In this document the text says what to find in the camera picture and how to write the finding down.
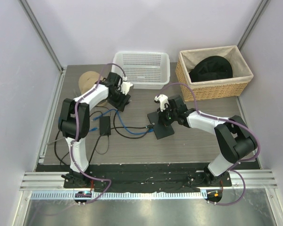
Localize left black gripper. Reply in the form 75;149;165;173
108;88;130;112

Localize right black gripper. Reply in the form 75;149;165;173
158;104;178;127

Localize black network switch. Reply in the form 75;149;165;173
147;112;175;140

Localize black braided ethernet cable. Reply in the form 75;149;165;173
53;110;102;167

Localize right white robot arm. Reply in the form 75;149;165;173
154;94;259;186

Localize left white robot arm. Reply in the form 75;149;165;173
58;72;133;188

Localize black power adapter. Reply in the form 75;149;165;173
99;116;111;136

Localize beige cap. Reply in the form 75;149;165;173
75;71;108;110

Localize white plastic basket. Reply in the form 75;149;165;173
111;51;170;90

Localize black cap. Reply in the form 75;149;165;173
189;56;233;82

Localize wicker basket with liner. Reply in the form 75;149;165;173
175;45;254;101

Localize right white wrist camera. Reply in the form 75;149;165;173
154;94;169;112

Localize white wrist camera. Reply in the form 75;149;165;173
121;81;133;95
154;94;169;112

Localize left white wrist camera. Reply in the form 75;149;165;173
121;81;133;95

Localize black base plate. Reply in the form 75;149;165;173
63;162;232;189

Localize aluminium rail frame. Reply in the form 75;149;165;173
20;170;277;202

